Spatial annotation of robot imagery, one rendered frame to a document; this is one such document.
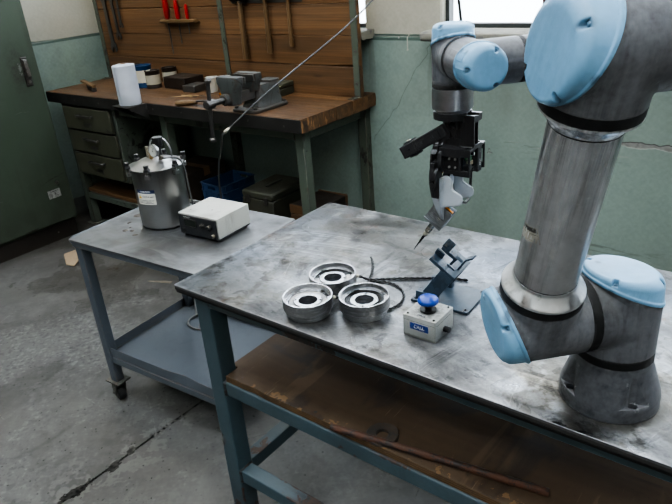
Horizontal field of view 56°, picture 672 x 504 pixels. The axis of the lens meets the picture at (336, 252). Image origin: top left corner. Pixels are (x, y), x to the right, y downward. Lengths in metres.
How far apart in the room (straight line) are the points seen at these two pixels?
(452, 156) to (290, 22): 2.10
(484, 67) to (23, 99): 3.28
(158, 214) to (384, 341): 1.15
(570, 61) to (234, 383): 1.17
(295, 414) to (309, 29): 2.09
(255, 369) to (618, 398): 0.89
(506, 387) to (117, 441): 1.61
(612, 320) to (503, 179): 1.97
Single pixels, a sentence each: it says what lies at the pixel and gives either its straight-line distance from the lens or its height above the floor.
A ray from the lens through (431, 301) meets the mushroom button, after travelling 1.20.
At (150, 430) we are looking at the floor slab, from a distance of 2.42.
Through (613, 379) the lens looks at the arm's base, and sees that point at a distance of 1.05.
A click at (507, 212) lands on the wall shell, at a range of 2.95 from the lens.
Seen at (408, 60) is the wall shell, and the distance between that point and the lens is 2.99.
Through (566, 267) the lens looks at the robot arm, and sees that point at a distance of 0.86.
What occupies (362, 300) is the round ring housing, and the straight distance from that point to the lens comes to 1.33.
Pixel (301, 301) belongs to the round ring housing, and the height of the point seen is 0.82.
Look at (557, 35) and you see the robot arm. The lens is 0.71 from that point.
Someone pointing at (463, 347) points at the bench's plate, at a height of 0.80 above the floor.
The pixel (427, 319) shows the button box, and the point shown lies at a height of 0.84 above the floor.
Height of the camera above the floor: 1.47
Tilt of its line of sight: 25 degrees down
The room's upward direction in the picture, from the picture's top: 5 degrees counter-clockwise
